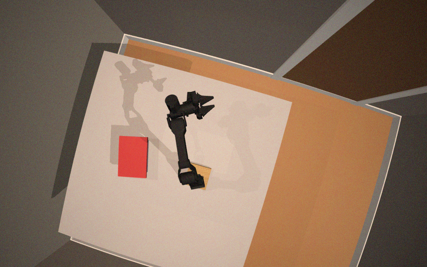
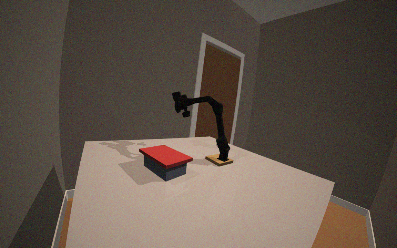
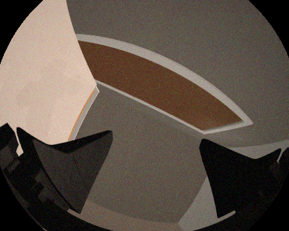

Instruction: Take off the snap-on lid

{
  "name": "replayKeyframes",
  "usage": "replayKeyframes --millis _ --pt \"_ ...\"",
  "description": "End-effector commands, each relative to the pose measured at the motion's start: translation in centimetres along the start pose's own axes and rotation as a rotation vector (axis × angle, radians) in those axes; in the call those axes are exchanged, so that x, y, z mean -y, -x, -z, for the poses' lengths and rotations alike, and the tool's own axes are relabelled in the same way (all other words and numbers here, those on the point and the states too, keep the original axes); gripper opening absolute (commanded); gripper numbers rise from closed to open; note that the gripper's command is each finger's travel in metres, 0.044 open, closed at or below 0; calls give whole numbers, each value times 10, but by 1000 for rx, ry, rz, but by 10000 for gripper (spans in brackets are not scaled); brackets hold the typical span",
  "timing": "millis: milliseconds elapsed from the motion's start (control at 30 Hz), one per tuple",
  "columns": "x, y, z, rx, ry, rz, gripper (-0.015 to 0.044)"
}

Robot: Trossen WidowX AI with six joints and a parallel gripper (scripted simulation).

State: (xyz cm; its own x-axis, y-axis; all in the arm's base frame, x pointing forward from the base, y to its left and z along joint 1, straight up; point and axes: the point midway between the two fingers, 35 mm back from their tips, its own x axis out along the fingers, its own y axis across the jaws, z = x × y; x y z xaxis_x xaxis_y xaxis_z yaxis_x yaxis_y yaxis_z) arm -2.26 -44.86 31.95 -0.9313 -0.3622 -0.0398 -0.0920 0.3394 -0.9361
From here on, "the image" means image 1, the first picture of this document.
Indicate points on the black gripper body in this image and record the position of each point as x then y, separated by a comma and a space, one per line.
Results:
192, 107

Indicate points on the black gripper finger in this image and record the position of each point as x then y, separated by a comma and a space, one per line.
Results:
204, 99
206, 109

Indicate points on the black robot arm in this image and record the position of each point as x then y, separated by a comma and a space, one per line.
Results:
178, 126

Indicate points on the red lid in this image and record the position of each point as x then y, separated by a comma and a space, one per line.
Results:
133, 155

